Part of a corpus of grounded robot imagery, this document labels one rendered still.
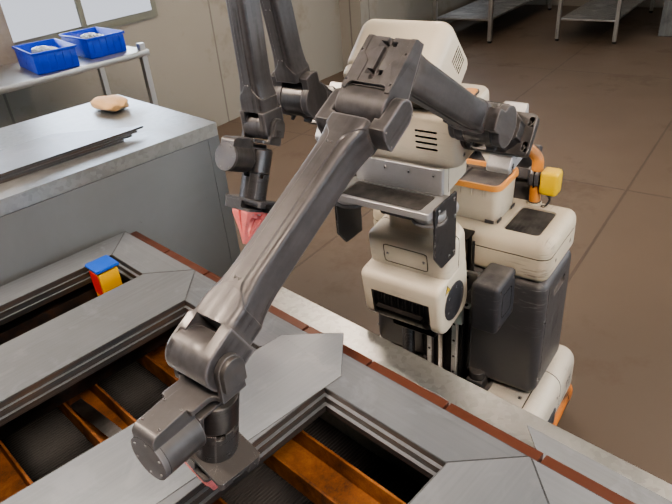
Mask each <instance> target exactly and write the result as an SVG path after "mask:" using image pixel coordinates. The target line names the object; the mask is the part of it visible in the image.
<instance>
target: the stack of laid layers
mask: <svg viewBox="0 0 672 504"><path fill-rule="evenodd" d="M110 257H111V258H113V259H114V260H116V261H118V262H119V265H117V266H116V267H117V268H118V271H119V274H120V276H121V277H123V278H124V279H126V280H127V281H130V280H132V279H134V278H136V277H138V276H140V275H142V273H140V272H138V271H137V270H135V269H134V268H132V267H130V266H129V265H127V264H126V263H124V262H122V261H121V260H119V259H118V258H116V257H114V256H113V255H111V256H110ZM91 282H92V279H91V276H90V273H89V269H87V268H86V267H85V268H82V269H80V270H78V271H76V272H74V273H72V274H69V275H67V276H65V277H63V278H61V279H59V280H56V281H54V282H52V283H50V284H48V285H46V286H43V287H41V288H39V289H37V290H35V291H33V292H30V293H28V294H26V295H24V296H22V297H20V298H17V299H15V300H13V301H11V302H9V303H7V304H4V305H2V306H0V326H1V325H3V324H6V323H8V322H10V321H12V320H14V319H16V318H18V317H20V316H22V315H24V314H26V313H28V312H31V311H33V310H35V309H37V308H39V307H41V306H43V305H45V304H47V303H49V302H51V301H53V300H56V299H58V298H60V297H62V296H64V295H66V294H68V293H70V292H72V291H74V290H76V289H78V288H80V287H83V286H85V285H87V284H89V283H91ZM185 300H186V299H185ZM185 300H184V301H182V302H180V303H179V304H177V305H175V306H173V307H171V308H170V309H168V310H166V311H164V312H162V313H161V314H159V315H157V316H155V317H153V318H152V319H150V320H148V321H146V322H144V323H143V324H141V325H139V326H137V327H135V328H134V329H132V330H130V331H128V332H126V333H124V334H123V335H121V336H119V337H117V338H115V339H114V340H112V341H110V342H108V343H106V344H105V345H103V346H101V347H99V348H97V349H96V350H94V351H92V352H90V353H88V354H87V355H85V356H83V357H81V358H79V359H78V360H76V361H74V362H72V363H70V364H68V365H67V366H65V367H63V368H61V369H59V370H58V371H56V372H54V373H52V374H50V375H49V376H47V377H45V378H43V379H41V380H40V381H38V382H36V383H34V384H32V385H31V386H29V387H27V388H25V389H23V390H22V391H20V392H18V393H16V394H14V395H12V396H11V397H9V398H7V399H5V400H3V401H2V402H0V427H1V426H3V425H4V424H6V423H8V422H10V421H11V420H13V419H15V418H16V417H18V416H20V415H22V414H23V413H25V412H27V411H29V410H30V409H32V408H34V407H36V406H37V405H39V404H41V403H42V402H44V401H46V400H48V399H49V398H51V397H53V396H55V395H56V394H58V393H60V392H62V391H63V390H65V389H67V388H68V387H70V386H72V385H74V384H75V383H77V382H79V381H81V380H82V379H84V378H86V377H87V376H89V375H91V374H93V373H94V372H96V371H98V370H100V369H101V368H103V367H105V366H107V365H108V364H110V363H112V362H113V361H115V360H117V359H119V358H120V357H122V356H124V355H126V354H127V353H129V352H131V351H133V350H134V349H136V348H138V347H139V346H141V345H143V344H145V343H146V342H148V341H150V340H152V339H153V338H155V337H157V336H159V335H160V334H162V333H164V332H165V331H167V330H169V329H171V328H172V327H174V326H176V325H178V324H179V323H180V322H181V320H182V319H183V317H184V316H185V315H186V313H187V312H188V310H189V309H190V308H191V309H193V310H194V309H195V308H196V307H195V306H193V305H191V304H190V303H188V302H187V301H185ZM325 411H327V412H329V413H330V414H332V415H333V416H335V417H336V418H338V419H339V420H341V421H342V422H344V423H345V424H347V425H348V426H350V427H352V428H353V429H355V430H356V431H358V432H359V433H361V434H362V435H364V436H365V437H367V438H368V439H370V440H371V441H373V442H374V443H376V444H377V445H379V446H381V447H382V448H384V449H385V450H387V451H388V452H390V453H391V454H393V455H394V456H396V457H397V458H399V459H400V460H402V461H403V462H405V463H406V464H408V465H410V466H411V467H413V468H414V469H416V470H417V471H419V472H420V473H422V474H423V475H425V476H426V477H428V478H429V479H430V480H431V479H432V478H433V477H434V476H435V475H436V474H437V473H438V472H439V471H440V470H441V468H442V467H443V466H444V465H445V464H446V463H447V462H444V461H442V460H440V459H439V458H437V457H436V456H434V455H432V454H431V453H429V452H428V451H426V450H424V449H423V448H421V447H419V446H418V445H416V444H415V443H413V442H411V441H410V440H408V439H407V438H405V437H403V436H402V435H400V434H399V433H397V432H395V431H394V430H392V429H391V428H389V427H387V426H386V425H384V424H383V423H381V422H379V421H378V420H376V419H375V418H373V417H371V416H370V415H368V414H366V413H365V412H363V411H362V410H360V409H358V408H357V407H355V406H354V405H352V404H350V403H349V402H347V401H346V400H344V399H342V398H341V397H339V396H338V395H336V394H334V393H333V392H331V391H330V390H328V389H326V388H324V389H322V390H321V391H320V392H318V393H317V394H315V395H314V396H312V397H311V398H309V399H308V400H307V401H305V402H304V403H302V404H301V405H299V406H298V407H297V408H295V409H294V410H292V411H291V412H289V413H288V414H287V415H285V416H284V417H282V418H281V419H279V420H278V421H277V422H275V423H274V424H272V425H271V426H269V427H268V428H266V429H265V430H264V431H262V432H261V433H259V434H258V435H256V436H255V437H253V438H252V439H251V440H249V442H250V443H251V444H252V445H253V446H254V447H255V448H256V449H257V450H258V451H259V452H260V461H259V464H258V465H257V466H256V467H255V468H254V469H256V468H257V467H258V466H259V465H260V464H262V463H263V462H264V461H265V460H267V459H268V458H269V457H270V456H271V455H273V454H274V453H275V452H276V451H278V450H279V449H280V448H281V447H282V446H284V445H285V444H286V443H287V442H289V441H290V440H291V439H292V438H293V437H295V436H296V435H297V434H298V433H300V432H301V431H302V430H303V429H304V428H306V427H307V426H308V425H309V424H311V423H312V422H313V421H314V420H315V419H317V418H318V417H319V416H320V415H322V414H323V413H324V412H325ZM254 469H253V470H254ZM253 470H251V471H250V472H247V471H243V472H242V473H241V474H240V475H238V476H237V477H236V478H235V479H233V483H232V484H231V485H230V486H229V487H227V488H226V489H225V490H223V491H219V490H218V488H217V489H215V490H212V489H211V488H210V487H208V486H206V485H205V484H204V483H203V482H202V481H201V480H200V479H199V478H198V477H196V478H194V479H193V480H191V481H190V482H188V483H187V484H186V485H184V486H183V487H181V488H180V489H178V490H177V491H175V492H174V493H173V494H171V495H170V496H168V497H167V498H165V499H164V500H162V501H161V502H160V503H158V504H213V503H214V502H215V501H216V500H218V499H219V498H220V497H221V496H223V495H224V494H225V493H226V492H227V491H229V490H230V489H231V488H232V487H234V486H235V485H236V484H237V483H238V482H240V481H241V480H242V479H243V478H245V477H246V476H247V475H248V474H249V473H251V472H252V471H253ZM430 480H429V481H430ZM429 481H428V482H429ZM428 482H427V483H428ZM427 483H426V484H425V485H424V487H425V486H426V485H427ZM424 487H423V488H424ZM423 488H422V489H423ZM422 489H421V490H422ZM421 490H420V491H421ZM420 491H419V492H420ZM419 492H418V493H419ZM418 493H417V494H418ZM417 494H416V495H417ZM416 495H415V496H416ZM415 496H414V497H415ZM414 497H413V498H412V499H411V500H410V502H411V501H412V500H413V499H414ZM410 502H409V503H410ZM409 503H408V504H409Z"/></svg>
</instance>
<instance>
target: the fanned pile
mask: <svg viewBox="0 0 672 504"><path fill-rule="evenodd" d="M527 428H528V431H529V433H530V436H531V439H532V441H533V444H534V447H535V449H537V450H539V451H540V452H542V453H544V454H543V459H544V457H545V456H546V455H548V456H550V457H551V458H553V459H555V460H557V461H559V462H561V463H562V464H564V465H566V466H568V467H570V468H572V469H573V470H575V471H577V472H579V473H581V474H583V475H584V476H586V477H588V478H590V479H592V480H594V481H595V482H597V483H599V484H601V485H603V486H605V487H606V488H608V489H610V490H612V491H614V492H616V493H617V494H619V495H621V496H623V497H625V498H627V499H628V500H630V501H632V502H634V503H636V504H672V502H671V501H670V500H668V499H666V498H664V497H662V496H660V495H658V494H656V493H655V492H653V491H651V490H649V489H647V488H645V487H643V486H641V485H639V484H638V483H636V482H634V481H632V480H630V479H628V478H626V477H624V476H623V475H621V474H619V473H617V472H615V471H613V470H611V469H609V468H607V467H606V466H604V465H602V464H600V463H598V462H596V461H594V460H592V459H591V458H589V457H587V456H585V455H583V454H581V453H579V452H577V451H575V450H574V449H572V448H570V447H568V446H566V445H564V444H562V443H560V442H559V441H557V440H555V439H553V438H551V437H549V436H547V435H545V434H543V433H542V432H540V431H538V430H536V429H534V428H532V427H530V426H528V425H527Z"/></svg>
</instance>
